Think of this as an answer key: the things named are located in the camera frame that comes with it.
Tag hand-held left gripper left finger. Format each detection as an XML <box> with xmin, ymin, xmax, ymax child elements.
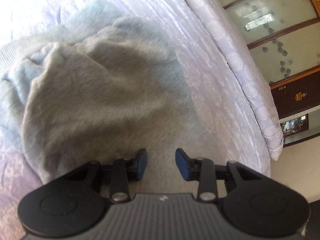
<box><xmin>64</xmin><ymin>148</ymin><xmax>148</xmax><ymax>203</ymax></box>

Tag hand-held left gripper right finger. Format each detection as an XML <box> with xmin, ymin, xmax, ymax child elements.
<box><xmin>175</xmin><ymin>148</ymin><xmax>261</xmax><ymax>202</ymax></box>

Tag light blue-grey pants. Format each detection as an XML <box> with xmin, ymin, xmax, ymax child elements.
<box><xmin>0</xmin><ymin>0</ymin><xmax>209</xmax><ymax>197</ymax></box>

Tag lavender patterned bedspread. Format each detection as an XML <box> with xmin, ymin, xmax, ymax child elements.
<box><xmin>0</xmin><ymin>0</ymin><xmax>272</xmax><ymax>230</ymax></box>

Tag folded lavender patterned duvet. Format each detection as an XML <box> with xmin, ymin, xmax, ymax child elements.
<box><xmin>174</xmin><ymin>0</ymin><xmax>285</xmax><ymax>161</ymax></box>

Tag wardrobe with frosted glass doors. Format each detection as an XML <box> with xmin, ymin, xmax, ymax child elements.
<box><xmin>207</xmin><ymin>0</ymin><xmax>320</xmax><ymax>85</ymax></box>

